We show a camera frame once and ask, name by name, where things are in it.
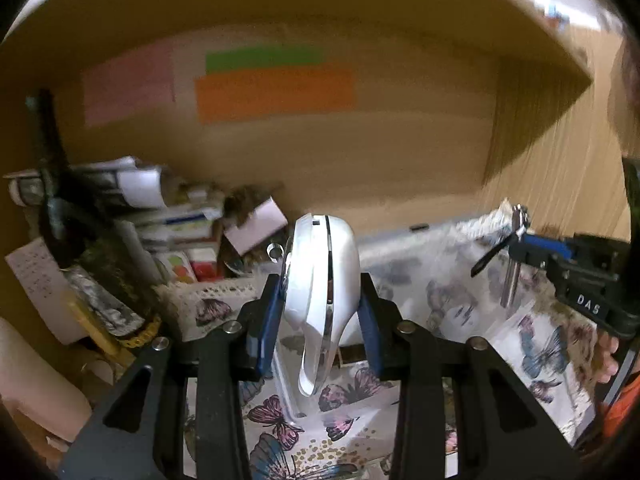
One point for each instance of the pile of books and papers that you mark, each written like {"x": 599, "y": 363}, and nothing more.
{"x": 150, "y": 220}

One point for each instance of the wooden shelf unit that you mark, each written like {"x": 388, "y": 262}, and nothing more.
{"x": 320, "y": 160}

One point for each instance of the butterfly print tablecloth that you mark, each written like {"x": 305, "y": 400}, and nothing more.
{"x": 450, "y": 305}

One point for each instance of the white paper roll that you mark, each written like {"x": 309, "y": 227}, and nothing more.
{"x": 40, "y": 385}

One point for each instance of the pink paper sheet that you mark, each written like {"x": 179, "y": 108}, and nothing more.
{"x": 127, "y": 85}

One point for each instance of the green paper strip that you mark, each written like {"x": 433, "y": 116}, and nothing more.
{"x": 265, "y": 59}

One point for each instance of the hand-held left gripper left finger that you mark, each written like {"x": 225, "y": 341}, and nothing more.
{"x": 270, "y": 320}

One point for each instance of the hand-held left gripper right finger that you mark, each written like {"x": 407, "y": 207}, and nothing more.
{"x": 371, "y": 332}

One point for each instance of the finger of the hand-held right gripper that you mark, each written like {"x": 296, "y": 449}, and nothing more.
{"x": 542, "y": 249}

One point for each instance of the white handwritten paper sheet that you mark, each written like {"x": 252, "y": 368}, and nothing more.
{"x": 37, "y": 280}

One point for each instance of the white plastic handheld device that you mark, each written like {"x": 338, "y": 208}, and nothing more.
{"x": 312, "y": 285}

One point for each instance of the white lace cloth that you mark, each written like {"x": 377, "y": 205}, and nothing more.
{"x": 210, "y": 300}

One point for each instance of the person's right hand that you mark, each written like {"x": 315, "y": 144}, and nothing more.
{"x": 607, "y": 355}

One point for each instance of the orange paper sheet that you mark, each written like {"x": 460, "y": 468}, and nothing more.
{"x": 275, "y": 94}

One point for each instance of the pink notepad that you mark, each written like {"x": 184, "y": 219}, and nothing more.
{"x": 255, "y": 225}

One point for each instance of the person's right forearm orange sleeve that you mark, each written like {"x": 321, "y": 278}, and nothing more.
{"x": 622, "y": 420}

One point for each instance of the silver metal tool black lever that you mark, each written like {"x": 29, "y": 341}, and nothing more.
{"x": 511, "y": 275}

